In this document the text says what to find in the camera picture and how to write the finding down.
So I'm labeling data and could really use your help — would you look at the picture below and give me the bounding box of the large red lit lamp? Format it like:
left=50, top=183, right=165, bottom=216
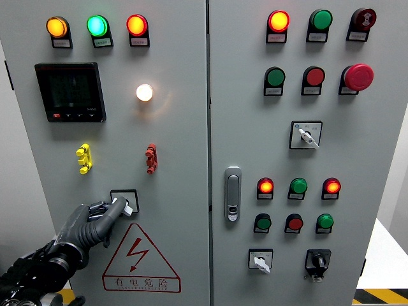
left=267, top=10, right=291, bottom=33
left=126, top=13, right=149, bottom=37

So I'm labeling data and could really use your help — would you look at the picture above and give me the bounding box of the small red push button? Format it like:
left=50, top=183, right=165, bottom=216
left=285, top=213, right=304, bottom=231

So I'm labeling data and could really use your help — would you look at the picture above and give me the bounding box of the large yellow lamp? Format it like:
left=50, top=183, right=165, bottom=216
left=45, top=15, right=69, bottom=38

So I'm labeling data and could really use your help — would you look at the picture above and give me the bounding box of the dark red buzzer lamp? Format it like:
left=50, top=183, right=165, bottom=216
left=351, top=7, right=377, bottom=31

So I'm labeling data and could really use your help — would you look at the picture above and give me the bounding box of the small green push button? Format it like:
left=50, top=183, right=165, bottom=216
left=254, top=213, right=272, bottom=231

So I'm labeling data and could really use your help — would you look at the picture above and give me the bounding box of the red warning triangle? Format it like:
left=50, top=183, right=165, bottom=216
left=101, top=222, right=182, bottom=294

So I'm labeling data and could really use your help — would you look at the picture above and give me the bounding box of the large green push button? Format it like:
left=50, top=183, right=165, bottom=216
left=264, top=66, right=286, bottom=87

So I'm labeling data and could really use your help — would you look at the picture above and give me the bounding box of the black and yellow striped tape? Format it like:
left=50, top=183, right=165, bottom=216
left=352, top=288, right=408, bottom=305
left=55, top=288, right=77, bottom=304

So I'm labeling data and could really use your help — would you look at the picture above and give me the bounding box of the white lamp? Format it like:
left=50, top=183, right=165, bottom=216
left=136, top=84, right=154, bottom=103

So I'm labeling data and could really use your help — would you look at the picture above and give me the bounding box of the black-handled turn switch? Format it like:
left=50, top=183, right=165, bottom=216
left=303, top=249, right=332, bottom=283

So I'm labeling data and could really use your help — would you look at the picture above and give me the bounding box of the small red handle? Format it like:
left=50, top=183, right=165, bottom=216
left=145, top=143, right=158, bottom=175

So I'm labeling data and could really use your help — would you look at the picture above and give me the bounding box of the pale grey cabinet door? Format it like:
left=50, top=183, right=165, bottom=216
left=208, top=0, right=408, bottom=306
left=0, top=0, right=211, bottom=306

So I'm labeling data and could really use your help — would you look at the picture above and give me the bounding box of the small yellow handle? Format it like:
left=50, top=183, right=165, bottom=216
left=75, top=143, right=93, bottom=175

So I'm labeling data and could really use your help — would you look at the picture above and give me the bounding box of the small raised green button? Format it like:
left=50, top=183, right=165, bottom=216
left=316, top=213, right=335, bottom=230

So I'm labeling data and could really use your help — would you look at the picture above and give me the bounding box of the large bright green lamp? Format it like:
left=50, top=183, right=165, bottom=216
left=86, top=14, right=110, bottom=37

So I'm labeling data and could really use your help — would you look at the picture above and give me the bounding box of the large dark green lamp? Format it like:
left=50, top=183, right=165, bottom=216
left=309, top=8, right=333, bottom=31

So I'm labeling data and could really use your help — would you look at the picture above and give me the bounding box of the silver door lock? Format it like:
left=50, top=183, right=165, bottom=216
left=224, top=166, right=242, bottom=223

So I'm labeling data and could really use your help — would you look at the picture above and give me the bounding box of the large white-handled turn switch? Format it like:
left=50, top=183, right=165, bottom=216
left=289, top=120, right=323, bottom=150

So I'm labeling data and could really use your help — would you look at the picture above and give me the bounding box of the small green lamp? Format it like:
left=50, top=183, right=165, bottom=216
left=289, top=177, right=309, bottom=195

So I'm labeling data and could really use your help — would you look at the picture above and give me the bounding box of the small white-handled turn switch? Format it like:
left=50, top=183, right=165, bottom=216
left=248, top=248, right=274, bottom=275

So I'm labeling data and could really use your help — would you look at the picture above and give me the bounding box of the small red lamp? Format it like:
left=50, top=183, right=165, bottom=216
left=322, top=177, right=342, bottom=195
left=257, top=177, right=275, bottom=195

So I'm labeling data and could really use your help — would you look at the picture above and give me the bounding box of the large red push button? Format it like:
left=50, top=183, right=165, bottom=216
left=302, top=65, right=326, bottom=87

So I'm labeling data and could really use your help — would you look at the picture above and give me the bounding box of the large red stop button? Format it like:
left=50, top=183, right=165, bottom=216
left=340, top=62, right=375, bottom=92

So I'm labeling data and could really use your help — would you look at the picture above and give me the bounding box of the black display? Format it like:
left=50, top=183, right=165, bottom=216
left=34, top=61, right=106, bottom=123

